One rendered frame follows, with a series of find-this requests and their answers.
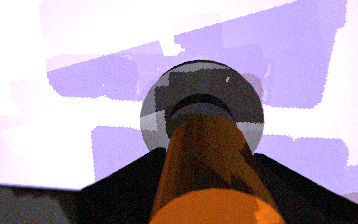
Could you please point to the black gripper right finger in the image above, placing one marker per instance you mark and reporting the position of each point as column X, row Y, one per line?
column 301, row 200

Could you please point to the orange cylinder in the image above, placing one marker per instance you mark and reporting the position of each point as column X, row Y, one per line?
column 210, row 176

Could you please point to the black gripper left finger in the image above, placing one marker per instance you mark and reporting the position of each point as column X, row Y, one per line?
column 123, row 197

